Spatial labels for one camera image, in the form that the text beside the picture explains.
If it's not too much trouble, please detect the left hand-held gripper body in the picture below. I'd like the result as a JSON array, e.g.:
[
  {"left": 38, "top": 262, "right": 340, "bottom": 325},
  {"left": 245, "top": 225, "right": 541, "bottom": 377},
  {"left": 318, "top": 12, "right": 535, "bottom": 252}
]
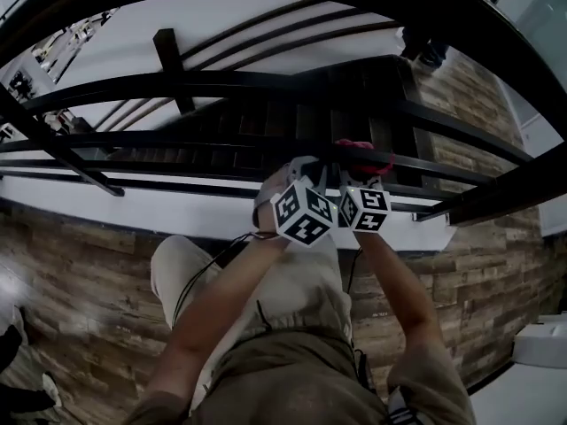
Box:
[{"left": 270, "top": 170, "right": 338, "bottom": 248}]

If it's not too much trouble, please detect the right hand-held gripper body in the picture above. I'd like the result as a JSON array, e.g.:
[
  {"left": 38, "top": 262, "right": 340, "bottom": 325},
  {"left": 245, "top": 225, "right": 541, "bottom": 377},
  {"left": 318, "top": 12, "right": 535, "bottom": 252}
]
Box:
[{"left": 337, "top": 168, "right": 393, "bottom": 235}]

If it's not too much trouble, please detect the pink cloth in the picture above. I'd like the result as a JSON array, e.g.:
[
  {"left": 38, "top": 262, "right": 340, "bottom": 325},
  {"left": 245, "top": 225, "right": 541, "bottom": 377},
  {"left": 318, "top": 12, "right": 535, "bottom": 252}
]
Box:
[{"left": 334, "top": 137, "right": 395, "bottom": 181}]

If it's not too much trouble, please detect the dark wooden railing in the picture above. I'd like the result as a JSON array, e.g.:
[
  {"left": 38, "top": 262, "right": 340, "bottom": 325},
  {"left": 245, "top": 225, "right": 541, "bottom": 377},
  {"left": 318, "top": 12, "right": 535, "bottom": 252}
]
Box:
[{"left": 0, "top": 0, "right": 567, "bottom": 228}]

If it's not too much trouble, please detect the person's right forearm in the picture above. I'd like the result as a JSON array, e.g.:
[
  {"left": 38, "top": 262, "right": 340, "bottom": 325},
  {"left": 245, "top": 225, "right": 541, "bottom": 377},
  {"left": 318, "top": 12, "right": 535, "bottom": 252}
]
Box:
[{"left": 352, "top": 230, "right": 444, "bottom": 371}]

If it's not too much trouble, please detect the person's left forearm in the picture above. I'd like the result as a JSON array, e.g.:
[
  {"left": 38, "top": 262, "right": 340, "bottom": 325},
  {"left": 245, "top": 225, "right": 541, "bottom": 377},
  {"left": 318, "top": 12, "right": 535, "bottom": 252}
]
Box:
[{"left": 145, "top": 232, "right": 293, "bottom": 398}]

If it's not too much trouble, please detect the person's left hand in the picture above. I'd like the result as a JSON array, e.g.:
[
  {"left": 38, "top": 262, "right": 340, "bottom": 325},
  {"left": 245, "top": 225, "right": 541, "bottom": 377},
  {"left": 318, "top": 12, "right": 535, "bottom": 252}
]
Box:
[{"left": 258, "top": 169, "right": 292, "bottom": 204}]

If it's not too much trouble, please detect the dark wooden staircase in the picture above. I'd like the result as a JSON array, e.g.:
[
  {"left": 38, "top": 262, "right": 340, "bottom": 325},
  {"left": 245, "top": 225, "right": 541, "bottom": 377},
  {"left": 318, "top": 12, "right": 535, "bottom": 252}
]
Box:
[{"left": 105, "top": 55, "right": 435, "bottom": 194}]

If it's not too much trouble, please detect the person's khaki shirt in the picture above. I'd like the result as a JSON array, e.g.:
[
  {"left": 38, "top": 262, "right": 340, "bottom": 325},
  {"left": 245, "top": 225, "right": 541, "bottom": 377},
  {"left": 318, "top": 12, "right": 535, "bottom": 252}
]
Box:
[{"left": 128, "top": 329, "right": 478, "bottom": 425}]

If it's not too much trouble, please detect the stair balustrade with wooden rails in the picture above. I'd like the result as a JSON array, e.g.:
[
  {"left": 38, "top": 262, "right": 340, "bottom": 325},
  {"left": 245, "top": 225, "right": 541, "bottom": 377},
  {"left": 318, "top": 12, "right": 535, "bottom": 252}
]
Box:
[{"left": 90, "top": 0, "right": 402, "bottom": 135}]

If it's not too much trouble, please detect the white appliance with red label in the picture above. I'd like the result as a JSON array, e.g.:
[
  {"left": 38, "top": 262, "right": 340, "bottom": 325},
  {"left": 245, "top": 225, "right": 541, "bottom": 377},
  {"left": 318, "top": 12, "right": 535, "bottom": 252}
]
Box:
[{"left": 513, "top": 311, "right": 567, "bottom": 367}]

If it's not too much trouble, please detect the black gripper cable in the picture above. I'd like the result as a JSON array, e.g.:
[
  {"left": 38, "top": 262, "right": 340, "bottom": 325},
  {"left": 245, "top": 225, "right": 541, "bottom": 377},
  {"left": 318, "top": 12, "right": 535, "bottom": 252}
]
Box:
[
  {"left": 170, "top": 232, "right": 267, "bottom": 331},
  {"left": 345, "top": 245, "right": 364, "bottom": 296}
]

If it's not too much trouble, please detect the grey shoulder strap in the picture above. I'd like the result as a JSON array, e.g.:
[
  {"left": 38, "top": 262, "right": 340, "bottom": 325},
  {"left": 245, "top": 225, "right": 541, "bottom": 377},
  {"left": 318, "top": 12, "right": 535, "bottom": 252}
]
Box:
[{"left": 384, "top": 385, "right": 426, "bottom": 425}]

